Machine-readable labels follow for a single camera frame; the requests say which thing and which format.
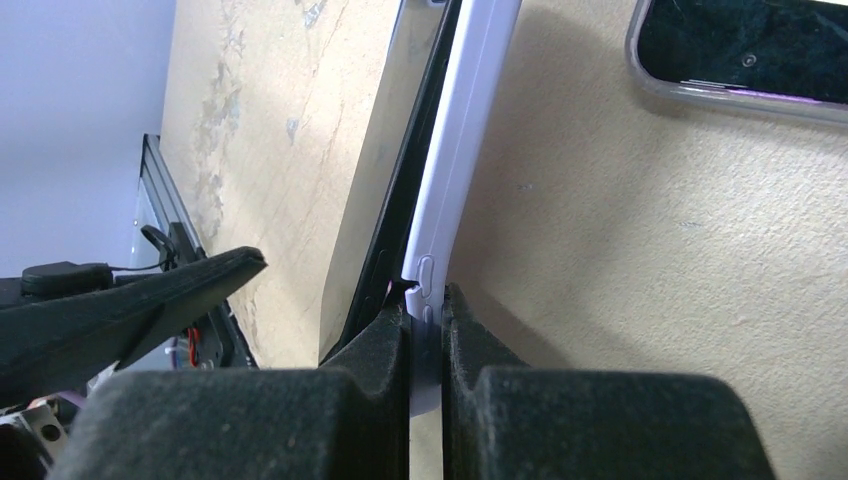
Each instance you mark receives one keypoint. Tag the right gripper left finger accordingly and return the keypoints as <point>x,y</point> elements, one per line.
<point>347,419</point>

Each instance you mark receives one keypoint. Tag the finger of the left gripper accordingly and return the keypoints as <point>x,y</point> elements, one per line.
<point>59,344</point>

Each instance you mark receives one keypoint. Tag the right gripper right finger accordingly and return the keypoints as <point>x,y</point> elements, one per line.
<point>503,419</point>

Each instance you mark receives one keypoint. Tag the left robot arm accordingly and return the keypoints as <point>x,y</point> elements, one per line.
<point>71,405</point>

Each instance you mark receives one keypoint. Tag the phone in clear case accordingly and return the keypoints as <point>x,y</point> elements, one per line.
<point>785,58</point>

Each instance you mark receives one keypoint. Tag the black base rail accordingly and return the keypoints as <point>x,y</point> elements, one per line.
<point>196,284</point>

